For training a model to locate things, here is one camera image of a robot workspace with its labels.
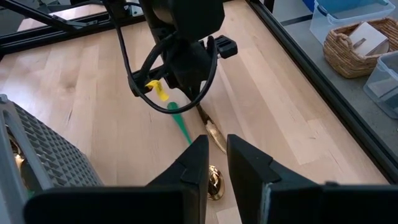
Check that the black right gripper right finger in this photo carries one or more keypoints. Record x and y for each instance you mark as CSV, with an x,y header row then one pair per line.
x,y
311,205

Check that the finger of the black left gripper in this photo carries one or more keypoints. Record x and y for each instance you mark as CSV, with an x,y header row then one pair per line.
x,y
203,65
183,68

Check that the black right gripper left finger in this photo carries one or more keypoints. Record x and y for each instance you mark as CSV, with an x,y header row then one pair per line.
x,y
124,205

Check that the grey plastic cutlery basket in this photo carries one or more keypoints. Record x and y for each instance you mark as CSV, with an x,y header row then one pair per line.
x,y
56,155

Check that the white mounting plate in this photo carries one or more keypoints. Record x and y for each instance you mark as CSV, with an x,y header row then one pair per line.
x,y
135,9

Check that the blue plastic bin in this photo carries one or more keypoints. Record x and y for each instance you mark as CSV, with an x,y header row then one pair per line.
x,y
309,3

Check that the clear plastic bin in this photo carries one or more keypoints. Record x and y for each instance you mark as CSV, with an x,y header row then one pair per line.
x,y
382,87

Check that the wicker basket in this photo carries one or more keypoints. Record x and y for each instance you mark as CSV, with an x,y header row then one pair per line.
x,y
342,62

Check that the white cardboard box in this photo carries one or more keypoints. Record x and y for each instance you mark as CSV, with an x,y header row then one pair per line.
x,y
370,39

